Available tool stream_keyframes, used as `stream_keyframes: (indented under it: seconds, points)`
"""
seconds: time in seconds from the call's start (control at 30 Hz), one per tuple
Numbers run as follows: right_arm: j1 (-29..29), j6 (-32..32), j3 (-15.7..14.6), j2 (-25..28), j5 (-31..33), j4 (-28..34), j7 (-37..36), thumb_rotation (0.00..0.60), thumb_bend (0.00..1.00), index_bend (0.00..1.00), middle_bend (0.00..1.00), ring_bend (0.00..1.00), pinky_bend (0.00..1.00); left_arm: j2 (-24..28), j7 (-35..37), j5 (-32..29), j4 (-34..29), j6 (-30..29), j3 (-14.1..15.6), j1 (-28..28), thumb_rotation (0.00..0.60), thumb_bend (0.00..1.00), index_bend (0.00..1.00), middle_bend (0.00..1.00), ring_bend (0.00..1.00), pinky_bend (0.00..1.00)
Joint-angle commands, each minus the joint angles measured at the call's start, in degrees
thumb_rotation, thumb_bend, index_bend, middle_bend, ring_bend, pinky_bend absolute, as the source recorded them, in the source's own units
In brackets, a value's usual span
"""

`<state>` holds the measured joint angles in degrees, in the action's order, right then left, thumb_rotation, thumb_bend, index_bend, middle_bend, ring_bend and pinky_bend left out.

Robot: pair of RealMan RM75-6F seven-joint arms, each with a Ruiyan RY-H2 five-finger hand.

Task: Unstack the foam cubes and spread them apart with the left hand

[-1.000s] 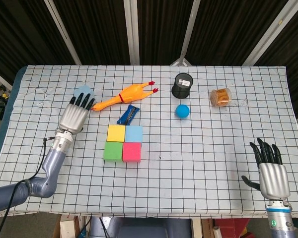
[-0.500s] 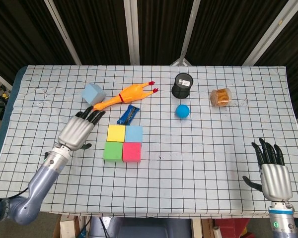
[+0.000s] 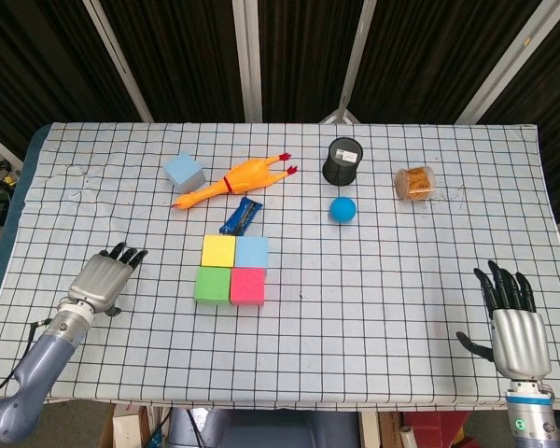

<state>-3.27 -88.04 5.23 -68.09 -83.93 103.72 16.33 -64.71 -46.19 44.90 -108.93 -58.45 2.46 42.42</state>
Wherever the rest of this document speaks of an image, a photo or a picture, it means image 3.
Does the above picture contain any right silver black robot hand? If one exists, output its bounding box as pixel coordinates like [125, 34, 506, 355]
[455, 259, 553, 380]

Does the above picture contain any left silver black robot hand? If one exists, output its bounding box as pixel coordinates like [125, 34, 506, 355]
[67, 241, 149, 317]

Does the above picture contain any green foam cube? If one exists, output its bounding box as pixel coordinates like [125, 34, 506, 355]
[193, 265, 233, 307]

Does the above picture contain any yellow foam cube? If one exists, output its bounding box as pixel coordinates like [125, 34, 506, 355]
[200, 234, 238, 269]

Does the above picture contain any light blue foam cube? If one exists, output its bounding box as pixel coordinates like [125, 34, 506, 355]
[234, 235, 270, 271]
[162, 151, 206, 194]

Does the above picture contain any pink foam cube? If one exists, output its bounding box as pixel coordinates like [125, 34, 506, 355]
[229, 266, 268, 308]

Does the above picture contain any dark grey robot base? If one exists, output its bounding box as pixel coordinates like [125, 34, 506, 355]
[167, 406, 361, 448]

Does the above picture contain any red box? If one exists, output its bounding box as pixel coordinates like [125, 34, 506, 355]
[403, 410, 470, 448]

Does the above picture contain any cardboard box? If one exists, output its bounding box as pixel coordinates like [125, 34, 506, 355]
[97, 403, 151, 448]

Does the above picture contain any blue stapler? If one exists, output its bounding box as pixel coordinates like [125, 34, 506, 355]
[218, 196, 264, 235]

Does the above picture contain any white black checkered tablecloth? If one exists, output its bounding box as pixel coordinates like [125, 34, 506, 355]
[0, 121, 560, 413]

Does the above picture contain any orange rubber chicken toy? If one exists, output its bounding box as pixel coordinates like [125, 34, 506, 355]
[170, 152, 301, 211]

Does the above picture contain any clear jar of rubber bands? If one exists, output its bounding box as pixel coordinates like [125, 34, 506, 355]
[394, 165, 438, 202]

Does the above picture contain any blue ball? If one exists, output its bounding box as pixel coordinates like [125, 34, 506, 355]
[328, 196, 358, 226]

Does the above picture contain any black mesh pen holder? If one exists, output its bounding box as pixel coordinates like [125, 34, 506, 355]
[321, 136, 365, 187]

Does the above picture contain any black pleated curtain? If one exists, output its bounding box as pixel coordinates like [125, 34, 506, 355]
[0, 0, 560, 225]

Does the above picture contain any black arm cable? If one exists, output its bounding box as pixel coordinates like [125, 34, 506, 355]
[0, 317, 53, 402]

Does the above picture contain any white metal frame pole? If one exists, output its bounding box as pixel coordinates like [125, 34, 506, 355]
[231, 0, 264, 124]
[454, 0, 560, 125]
[319, 0, 379, 125]
[82, 0, 153, 124]

